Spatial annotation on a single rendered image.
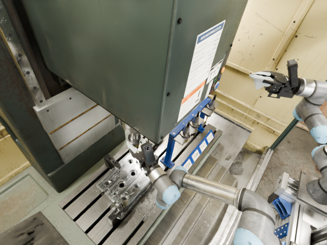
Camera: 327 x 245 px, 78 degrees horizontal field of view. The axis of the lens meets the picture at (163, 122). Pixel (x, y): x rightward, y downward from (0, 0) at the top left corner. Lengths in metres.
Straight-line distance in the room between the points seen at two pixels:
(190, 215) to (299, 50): 1.25
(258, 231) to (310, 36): 1.13
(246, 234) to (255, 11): 1.26
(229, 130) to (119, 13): 1.57
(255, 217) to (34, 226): 1.34
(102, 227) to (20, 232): 0.57
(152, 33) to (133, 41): 0.07
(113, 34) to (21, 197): 1.55
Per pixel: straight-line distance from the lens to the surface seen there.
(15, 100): 1.12
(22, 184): 1.95
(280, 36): 1.54
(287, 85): 0.99
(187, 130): 1.18
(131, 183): 1.28
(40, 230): 1.66
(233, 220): 1.52
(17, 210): 1.86
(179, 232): 1.47
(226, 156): 1.84
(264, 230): 0.86
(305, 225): 1.57
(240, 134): 1.92
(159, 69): 0.49
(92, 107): 1.33
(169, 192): 0.88
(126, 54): 0.55
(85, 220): 1.33
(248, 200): 0.91
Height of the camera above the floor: 2.14
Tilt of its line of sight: 47 degrees down
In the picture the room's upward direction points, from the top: 8 degrees clockwise
